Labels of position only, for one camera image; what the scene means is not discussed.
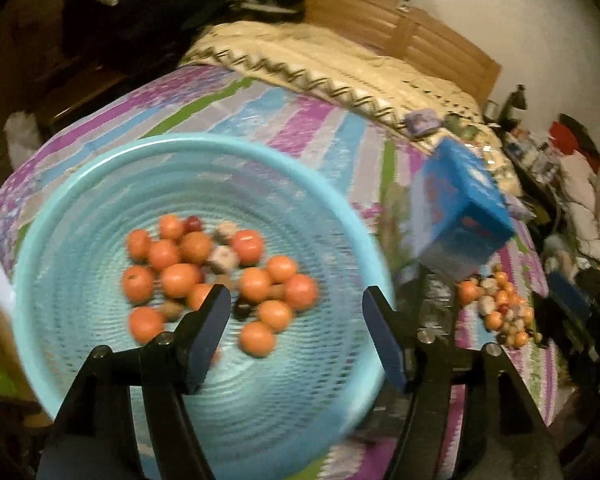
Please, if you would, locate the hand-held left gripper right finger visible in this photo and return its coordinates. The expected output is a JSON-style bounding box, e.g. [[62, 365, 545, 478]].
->
[[361, 285, 565, 480]]

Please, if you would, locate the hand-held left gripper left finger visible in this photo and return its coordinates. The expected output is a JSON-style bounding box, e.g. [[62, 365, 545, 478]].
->
[[35, 284, 232, 480]]

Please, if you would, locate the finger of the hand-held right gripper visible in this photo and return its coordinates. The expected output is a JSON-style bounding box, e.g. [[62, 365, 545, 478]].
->
[[412, 260, 461, 333]]

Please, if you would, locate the heap of small oranges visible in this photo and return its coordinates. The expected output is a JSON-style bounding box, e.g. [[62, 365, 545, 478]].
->
[[457, 270, 543, 350]]

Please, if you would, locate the heap of pale banana chunks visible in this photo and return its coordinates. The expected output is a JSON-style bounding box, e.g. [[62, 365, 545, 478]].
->
[[477, 277, 526, 331]]

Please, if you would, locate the cluster of small oranges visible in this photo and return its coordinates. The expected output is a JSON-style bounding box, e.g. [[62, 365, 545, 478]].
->
[[121, 214, 320, 359]]

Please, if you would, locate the light blue plastic basket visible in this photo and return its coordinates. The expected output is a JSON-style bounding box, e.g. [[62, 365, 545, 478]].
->
[[12, 132, 398, 480]]

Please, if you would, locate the blue cardboard box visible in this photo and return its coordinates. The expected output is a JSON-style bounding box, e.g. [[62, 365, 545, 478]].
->
[[380, 137, 516, 281]]

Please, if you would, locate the cluttered dark side table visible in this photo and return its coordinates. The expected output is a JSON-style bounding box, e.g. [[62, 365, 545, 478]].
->
[[500, 125, 600, 321]]

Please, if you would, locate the small purple box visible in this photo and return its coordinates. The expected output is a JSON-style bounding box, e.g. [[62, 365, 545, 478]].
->
[[405, 110, 441, 138]]

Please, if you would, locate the pile of pale clothes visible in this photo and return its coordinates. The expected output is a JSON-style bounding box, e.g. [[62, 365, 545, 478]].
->
[[555, 150, 600, 271]]

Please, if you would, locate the red cloth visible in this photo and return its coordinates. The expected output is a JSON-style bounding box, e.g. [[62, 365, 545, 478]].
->
[[550, 120, 600, 161]]

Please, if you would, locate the black desk lamp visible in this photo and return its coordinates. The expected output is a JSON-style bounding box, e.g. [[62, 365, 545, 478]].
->
[[500, 85, 528, 126]]

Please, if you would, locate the striped floral bed sheet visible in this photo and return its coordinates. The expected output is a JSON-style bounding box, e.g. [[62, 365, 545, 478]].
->
[[0, 65, 563, 480]]

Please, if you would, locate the wooden headboard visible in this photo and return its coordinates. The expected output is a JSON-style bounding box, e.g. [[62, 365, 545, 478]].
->
[[300, 0, 503, 106]]

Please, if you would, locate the cream quilt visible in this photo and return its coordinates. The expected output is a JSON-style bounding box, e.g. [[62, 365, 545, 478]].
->
[[177, 22, 523, 196]]

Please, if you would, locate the white plastic bag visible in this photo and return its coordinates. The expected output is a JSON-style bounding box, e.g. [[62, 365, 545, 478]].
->
[[5, 112, 42, 171]]

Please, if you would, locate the dark wooden cabinet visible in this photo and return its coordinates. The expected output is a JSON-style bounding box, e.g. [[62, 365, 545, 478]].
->
[[32, 55, 131, 128]]

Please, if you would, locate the dark clothes pile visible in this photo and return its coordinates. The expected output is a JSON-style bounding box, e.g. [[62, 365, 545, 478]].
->
[[62, 0, 313, 68]]

